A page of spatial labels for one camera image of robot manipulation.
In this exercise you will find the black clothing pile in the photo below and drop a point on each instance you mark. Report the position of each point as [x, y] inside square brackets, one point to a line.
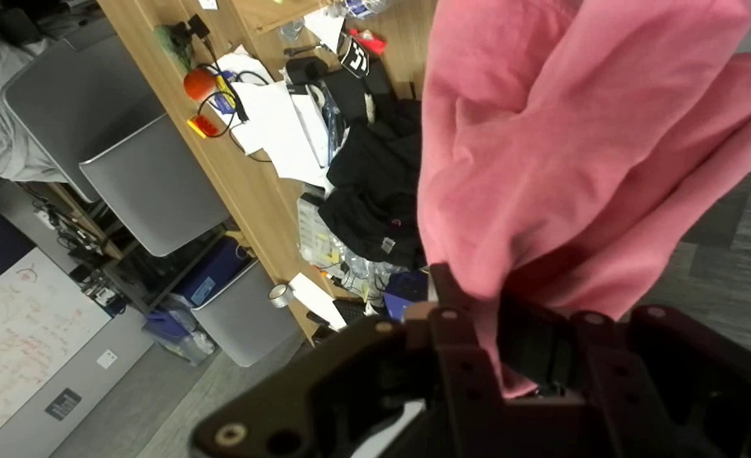
[376, 168]

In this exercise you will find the clear plastic bag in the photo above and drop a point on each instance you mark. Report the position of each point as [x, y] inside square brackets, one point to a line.
[325, 245]

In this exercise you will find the white paper stack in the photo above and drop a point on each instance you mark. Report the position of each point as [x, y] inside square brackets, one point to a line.
[280, 129]

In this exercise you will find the wall whiteboard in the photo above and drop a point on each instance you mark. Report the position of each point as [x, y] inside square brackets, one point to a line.
[27, 346]

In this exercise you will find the white paper sheets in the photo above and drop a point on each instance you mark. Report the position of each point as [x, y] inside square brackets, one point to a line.
[320, 302]

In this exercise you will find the red white packet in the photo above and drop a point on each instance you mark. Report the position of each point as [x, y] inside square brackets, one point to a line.
[366, 41]

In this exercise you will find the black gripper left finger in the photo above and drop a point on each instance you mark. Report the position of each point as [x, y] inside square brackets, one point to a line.
[464, 357]

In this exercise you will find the blue bin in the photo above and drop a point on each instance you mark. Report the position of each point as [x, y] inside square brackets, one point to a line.
[212, 271]

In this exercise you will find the dark blue box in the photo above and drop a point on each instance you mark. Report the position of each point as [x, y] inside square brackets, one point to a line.
[403, 294]

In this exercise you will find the pink shirt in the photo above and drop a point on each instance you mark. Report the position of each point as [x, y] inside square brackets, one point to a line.
[578, 153]

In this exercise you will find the small black device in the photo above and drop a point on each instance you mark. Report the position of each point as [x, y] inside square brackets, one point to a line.
[307, 70]

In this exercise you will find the clear plastic bottle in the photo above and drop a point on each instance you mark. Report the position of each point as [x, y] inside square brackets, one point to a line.
[280, 297]

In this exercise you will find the dark wall plate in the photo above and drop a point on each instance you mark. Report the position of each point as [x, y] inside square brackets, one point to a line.
[61, 406]

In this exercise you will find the white wall plate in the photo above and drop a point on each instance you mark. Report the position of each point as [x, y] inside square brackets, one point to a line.
[109, 357]

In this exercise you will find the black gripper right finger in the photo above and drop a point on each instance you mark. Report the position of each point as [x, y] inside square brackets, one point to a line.
[587, 357]

